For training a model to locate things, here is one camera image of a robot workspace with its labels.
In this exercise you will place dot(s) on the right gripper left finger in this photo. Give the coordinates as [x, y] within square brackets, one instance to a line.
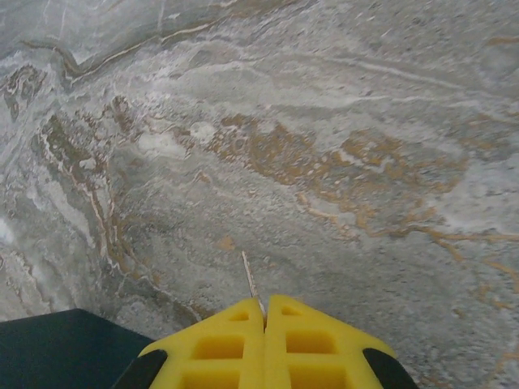
[211, 352]

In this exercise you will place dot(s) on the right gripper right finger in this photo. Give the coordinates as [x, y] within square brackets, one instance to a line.
[324, 352]

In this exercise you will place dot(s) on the small silver key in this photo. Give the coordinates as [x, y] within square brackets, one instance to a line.
[251, 279]

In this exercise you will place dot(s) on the starry night print box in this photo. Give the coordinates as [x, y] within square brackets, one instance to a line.
[61, 348]

